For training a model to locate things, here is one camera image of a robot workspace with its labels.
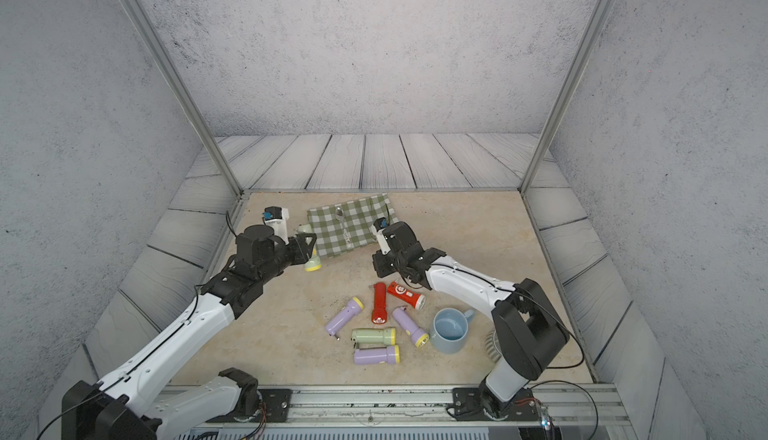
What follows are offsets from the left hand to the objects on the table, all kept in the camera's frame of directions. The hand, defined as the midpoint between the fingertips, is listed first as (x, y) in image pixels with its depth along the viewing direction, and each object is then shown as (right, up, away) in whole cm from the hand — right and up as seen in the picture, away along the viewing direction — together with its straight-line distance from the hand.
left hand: (316, 236), depth 78 cm
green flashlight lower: (+15, -27, +3) cm, 31 cm away
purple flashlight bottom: (+14, -31, +1) cm, 34 cm away
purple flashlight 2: (+26, -27, +3) cm, 38 cm away
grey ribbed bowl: (+45, -27, -2) cm, 52 cm away
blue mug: (+36, -26, +7) cm, 45 cm away
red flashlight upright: (+16, -22, +8) cm, 29 cm away
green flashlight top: (0, -6, -2) cm, 7 cm away
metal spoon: (0, +5, +33) cm, 34 cm away
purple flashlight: (+8, -21, +8) cm, 24 cm away
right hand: (+15, -6, +8) cm, 18 cm away
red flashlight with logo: (+26, -19, +9) cm, 33 cm away
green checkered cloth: (+3, +2, +32) cm, 32 cm away
